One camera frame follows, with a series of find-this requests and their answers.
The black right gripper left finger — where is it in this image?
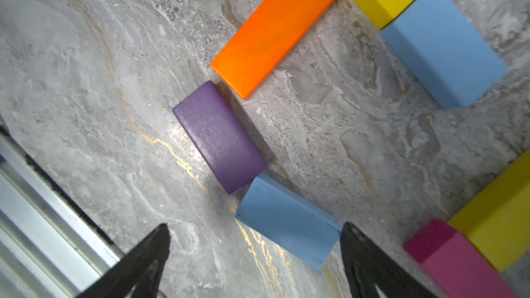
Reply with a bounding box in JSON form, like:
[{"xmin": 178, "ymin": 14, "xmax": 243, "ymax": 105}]
[{"xmin": 79, "ymin": 223, "xmax": 171, "ymax": 297}]

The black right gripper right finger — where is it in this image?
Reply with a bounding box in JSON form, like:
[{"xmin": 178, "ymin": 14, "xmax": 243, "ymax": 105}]
[{"xmin": 340, "ymin": 222, "xmax": 434, "ymax": 297}]

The magenta block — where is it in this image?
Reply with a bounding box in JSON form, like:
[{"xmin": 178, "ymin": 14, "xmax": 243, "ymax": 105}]
[{"xmin": 404, "ymin": 219, "xmax": 517, "ymax": 297}]

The long yellow block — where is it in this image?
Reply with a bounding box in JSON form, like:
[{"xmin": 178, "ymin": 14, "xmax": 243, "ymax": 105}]
[{"xmin": 449, "ymin": 151, "xmax": 529, "ymax": 273}]

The dark purple block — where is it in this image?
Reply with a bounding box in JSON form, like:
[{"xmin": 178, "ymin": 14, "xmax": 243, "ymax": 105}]
[{"xmin": 173, "ymin": 81, "xmax": 266, "ymax": 195}]

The light blue square block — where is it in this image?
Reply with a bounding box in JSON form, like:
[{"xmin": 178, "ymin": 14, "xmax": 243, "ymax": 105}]
[{"xmin": 380, "ymin": 0, "xmax": 508, "ymax": 109}]

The orange block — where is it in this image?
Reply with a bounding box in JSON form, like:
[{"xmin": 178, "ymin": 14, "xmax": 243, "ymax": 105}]
[{"xmin": 211, "ymin": 0, "xmax": 335, "ymax": 99}]

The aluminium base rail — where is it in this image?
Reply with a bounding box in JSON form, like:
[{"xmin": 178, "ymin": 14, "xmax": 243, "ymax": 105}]
[{"xmin": 1, "ymin": 133, "xmax": 124, "ymax": 297}]

